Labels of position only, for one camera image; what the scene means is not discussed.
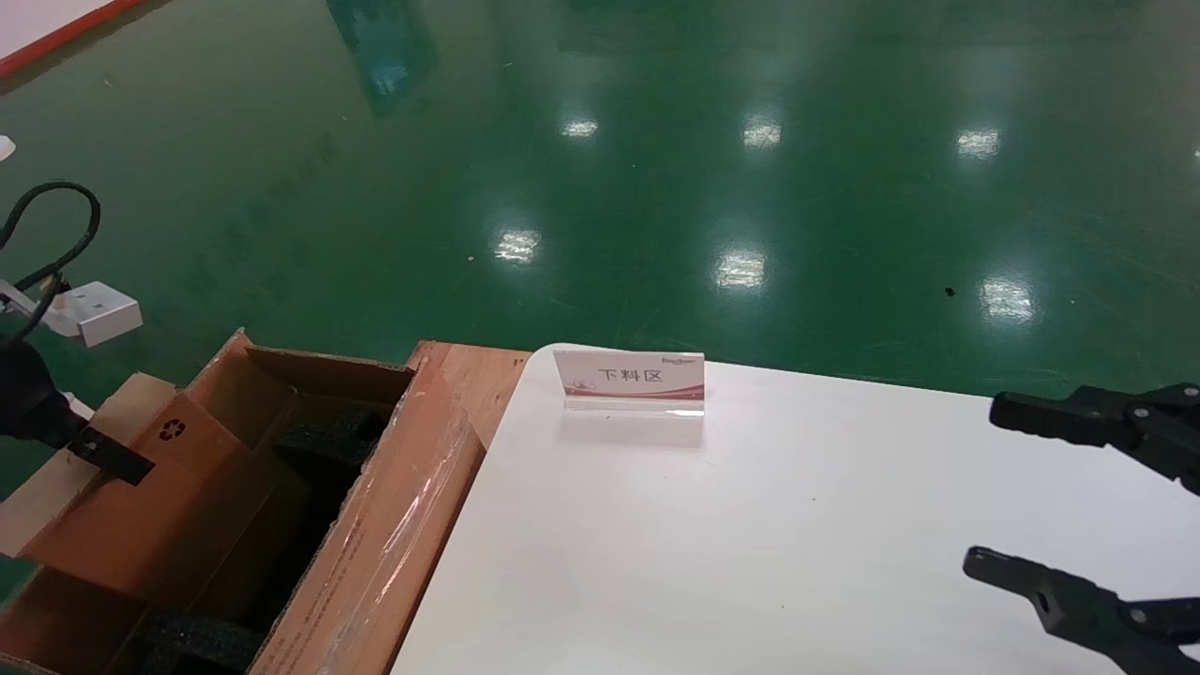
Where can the acrylic sign with red print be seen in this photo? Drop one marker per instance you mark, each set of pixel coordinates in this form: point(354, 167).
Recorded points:
point(628, 377)

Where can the small cardboard box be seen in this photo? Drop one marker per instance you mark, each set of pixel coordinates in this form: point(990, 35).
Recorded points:
point(159, 506)

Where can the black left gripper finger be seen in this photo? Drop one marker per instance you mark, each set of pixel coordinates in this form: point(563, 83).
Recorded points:
point(111, 457)

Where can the silver camera bracket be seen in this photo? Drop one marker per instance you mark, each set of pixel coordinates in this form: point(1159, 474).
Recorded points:
point(14, 295)

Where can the large cardboard box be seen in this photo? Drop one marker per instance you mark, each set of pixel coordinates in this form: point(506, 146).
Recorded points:
point(394, 525)

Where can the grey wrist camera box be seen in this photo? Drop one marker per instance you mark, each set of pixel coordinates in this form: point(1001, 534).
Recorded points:
point(98, 314)

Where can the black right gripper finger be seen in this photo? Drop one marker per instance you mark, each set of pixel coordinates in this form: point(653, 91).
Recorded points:
point(1069, 417)
point(1069, 600)

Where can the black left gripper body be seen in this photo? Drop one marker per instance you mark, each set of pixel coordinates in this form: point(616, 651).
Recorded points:
point(23, 394)

